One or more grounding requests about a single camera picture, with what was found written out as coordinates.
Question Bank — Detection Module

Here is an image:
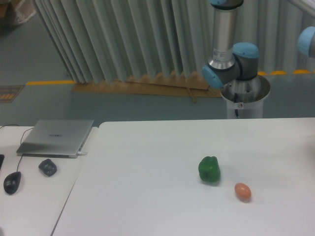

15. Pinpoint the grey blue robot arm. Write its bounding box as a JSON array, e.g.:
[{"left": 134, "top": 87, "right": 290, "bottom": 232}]
[{"left": 202, "top": 0, "right": 315, "bottom": 88}]

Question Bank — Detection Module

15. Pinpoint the green bell pepper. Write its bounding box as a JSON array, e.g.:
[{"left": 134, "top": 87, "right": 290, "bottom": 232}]
[{"left": 198, "top": 156, "right": 221, "bottom": 185}]

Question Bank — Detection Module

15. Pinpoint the flat brown cardboard sheet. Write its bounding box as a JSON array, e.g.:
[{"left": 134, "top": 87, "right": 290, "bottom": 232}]
[{"left": 72, "top": 71, "right": 221, "bottom": 103}]

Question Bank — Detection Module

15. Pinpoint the pale green pleated curtain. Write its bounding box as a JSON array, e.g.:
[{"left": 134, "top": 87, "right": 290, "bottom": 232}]
[{"left": 33, "top": 0, "right": 315, "bottom": 83}]

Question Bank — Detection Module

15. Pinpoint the silver closed laptop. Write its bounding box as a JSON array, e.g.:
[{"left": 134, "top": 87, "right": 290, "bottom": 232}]
[{"left": 16, "top": 119, "right": 94, "bottom": 158}]

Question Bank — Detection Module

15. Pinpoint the brown egg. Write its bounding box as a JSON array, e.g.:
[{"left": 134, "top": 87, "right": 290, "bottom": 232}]
[{"left": 234, "top": 183, "right": 252, "bottom": 201}]

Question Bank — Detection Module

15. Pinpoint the small black gadget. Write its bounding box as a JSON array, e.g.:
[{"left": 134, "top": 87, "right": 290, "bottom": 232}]
[{"left": 38, "top": 159, "right": 58, "bottom": 177}]

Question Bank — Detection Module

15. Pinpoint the black computer mouse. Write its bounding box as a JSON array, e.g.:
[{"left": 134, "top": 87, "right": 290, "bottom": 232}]
[{"left": 3, "top": 171, "right": 22, "bottom": 195}]

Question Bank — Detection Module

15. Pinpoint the black keyboard edge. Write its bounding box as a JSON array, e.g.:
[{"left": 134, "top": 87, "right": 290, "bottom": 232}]
[{"left": 0, "top": 154, "right": 4, "bottom": 169}]

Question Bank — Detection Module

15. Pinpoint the clear plastic bag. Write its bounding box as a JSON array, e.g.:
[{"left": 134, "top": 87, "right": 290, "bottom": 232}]
[{"left": 0, "top": 0, "right": 36, "bottom": 26}]

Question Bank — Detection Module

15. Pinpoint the white laptop cable plug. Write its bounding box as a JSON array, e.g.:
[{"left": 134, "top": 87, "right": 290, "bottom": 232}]
[{"left": 77, "top": 152, "right": 88, "bottom": 156}]

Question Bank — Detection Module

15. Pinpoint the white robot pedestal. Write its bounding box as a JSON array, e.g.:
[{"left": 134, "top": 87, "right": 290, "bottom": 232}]
[{"left": 220, "top": 75, "right": 271, "bottom": 119}]

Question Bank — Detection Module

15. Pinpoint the black mouse cable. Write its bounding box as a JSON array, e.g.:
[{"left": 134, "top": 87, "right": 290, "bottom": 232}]
[{"left": 0, "top": 124, "right": 34, "bottom": 174}]

